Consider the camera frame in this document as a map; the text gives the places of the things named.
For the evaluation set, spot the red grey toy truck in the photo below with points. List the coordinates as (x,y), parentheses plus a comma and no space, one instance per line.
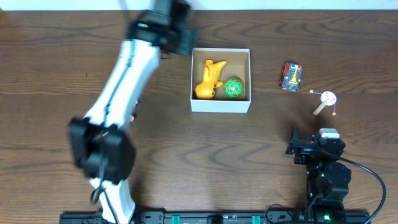
(291,77)

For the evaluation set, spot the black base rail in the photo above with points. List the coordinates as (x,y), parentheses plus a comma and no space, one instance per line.
(157,217)

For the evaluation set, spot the white cardboard box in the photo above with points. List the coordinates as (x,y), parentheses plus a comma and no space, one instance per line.
(238,65)

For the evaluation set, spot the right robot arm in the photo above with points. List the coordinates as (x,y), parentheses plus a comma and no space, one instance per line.
(327,179)

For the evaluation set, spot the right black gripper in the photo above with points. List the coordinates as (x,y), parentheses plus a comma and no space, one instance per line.
(304,152)

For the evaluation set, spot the wooden pellet drum toy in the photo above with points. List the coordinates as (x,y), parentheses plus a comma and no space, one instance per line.
(327,98)

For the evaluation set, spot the green patterned ball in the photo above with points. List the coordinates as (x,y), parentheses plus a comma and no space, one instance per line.
(233,87)

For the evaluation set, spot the orange rubber dog toy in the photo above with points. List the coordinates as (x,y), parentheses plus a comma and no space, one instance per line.
(206,89)

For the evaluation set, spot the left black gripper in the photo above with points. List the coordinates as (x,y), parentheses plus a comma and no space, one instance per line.
(185,42)

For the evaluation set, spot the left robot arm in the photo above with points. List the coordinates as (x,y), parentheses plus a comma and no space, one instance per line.
(99,141)

